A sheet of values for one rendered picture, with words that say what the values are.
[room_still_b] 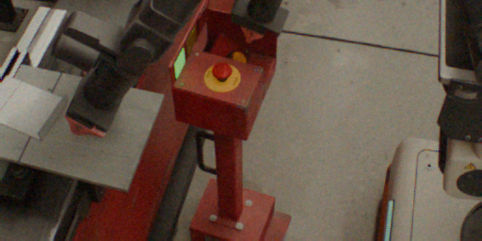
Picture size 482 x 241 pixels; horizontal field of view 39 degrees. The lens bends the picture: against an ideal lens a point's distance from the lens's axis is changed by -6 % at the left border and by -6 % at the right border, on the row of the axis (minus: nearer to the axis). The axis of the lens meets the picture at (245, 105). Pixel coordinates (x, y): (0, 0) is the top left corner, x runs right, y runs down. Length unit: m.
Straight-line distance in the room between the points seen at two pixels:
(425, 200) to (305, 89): 0.70
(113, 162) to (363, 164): 1.30
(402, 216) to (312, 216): 0.38
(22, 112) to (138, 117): 0.20
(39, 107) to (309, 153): 1.26
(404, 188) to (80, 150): 1.05
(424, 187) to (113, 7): 0.96
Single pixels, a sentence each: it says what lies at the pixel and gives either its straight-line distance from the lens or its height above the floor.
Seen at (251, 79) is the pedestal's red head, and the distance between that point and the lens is 1.43.
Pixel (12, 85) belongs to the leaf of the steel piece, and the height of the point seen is 1.00.
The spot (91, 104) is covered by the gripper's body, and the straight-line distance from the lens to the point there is 1.03.
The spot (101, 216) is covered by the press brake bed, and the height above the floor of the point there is 0.69.
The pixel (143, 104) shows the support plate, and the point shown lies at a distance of 1.14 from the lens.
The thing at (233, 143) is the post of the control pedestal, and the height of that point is 0.52.
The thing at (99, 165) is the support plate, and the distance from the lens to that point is 1.08.
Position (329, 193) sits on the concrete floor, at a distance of 2.20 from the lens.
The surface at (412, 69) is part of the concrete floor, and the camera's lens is 2.52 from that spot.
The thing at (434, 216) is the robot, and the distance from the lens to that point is 1.89.
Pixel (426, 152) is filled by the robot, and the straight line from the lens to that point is 1.99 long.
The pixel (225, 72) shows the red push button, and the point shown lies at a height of 0.81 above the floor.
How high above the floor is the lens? 1.91
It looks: 54 degrees down
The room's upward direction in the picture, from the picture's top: straight up
